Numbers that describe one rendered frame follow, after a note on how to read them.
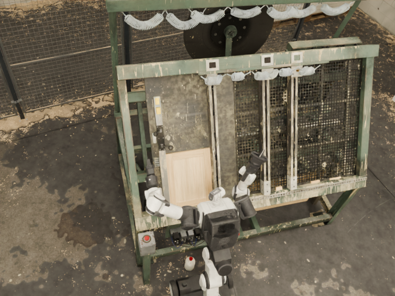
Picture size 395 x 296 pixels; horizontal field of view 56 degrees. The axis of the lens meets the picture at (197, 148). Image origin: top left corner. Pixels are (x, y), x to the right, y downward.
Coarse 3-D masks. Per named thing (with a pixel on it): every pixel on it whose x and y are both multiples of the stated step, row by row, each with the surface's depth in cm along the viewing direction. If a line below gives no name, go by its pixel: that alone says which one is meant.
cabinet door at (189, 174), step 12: (168, 156) 295; (180, 156) 297; (192, 156) 300; (204, 156) 303; (168, 168) 297; (180, 168) 300; (192, 168) 303; (204, 168) 306; (168, 180) 300; (180, 180) 303; (192, 180) 306; (204, 180) 309; (180, 192) 306; (192, 192) 309; (204, 192) 312; (180, 204) 308; (192, 204) 311
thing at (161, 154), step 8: (160, 104) 280; (160, 112) 282; (160, 120) 283; (160, 152) 290; (160, 160) 291; (160, 168) 293; (160, 176) 299; (168, 184) 298; (168, 192) 300; (168, 200) 302
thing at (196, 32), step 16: (224, 16) 300; (256, 16) 310; (192, 32) 305; (208, 32) 309; (224, 32) 311; (240, 32) 317; (256, 32) 323; (192, 48) 317; (208, 48) 322; (224, 48) 327; (240, 48) 332; (256, 48) 337
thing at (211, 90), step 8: (208, 64) 276; (216, 64) 277; (216, 80) 270; (208, 88) 285; (208, 96) 288; (208, 104) 291; (216, 104) 289; (208, 112) 294; (216, 112) 291; (208, 120) 297; (216, 120) 293; (216, 128) 294; (216, 136) 296; (216, 144) 298; (216, 152) 301; (216, 160) 304; (216, 168) 307; (216, 176) 307; (216, 184) 307
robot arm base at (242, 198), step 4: (240, 196) 272; (244, 196) 268; (248, 196) 266; (236, 200) 267; (240, 200) 264; (244, 200) 264; (236, 204) 265; (240, 212) 266; (256, 212) 268; (240, 216) 267; (244, 216) 267; (248, 216) 265; (252, 216) 266
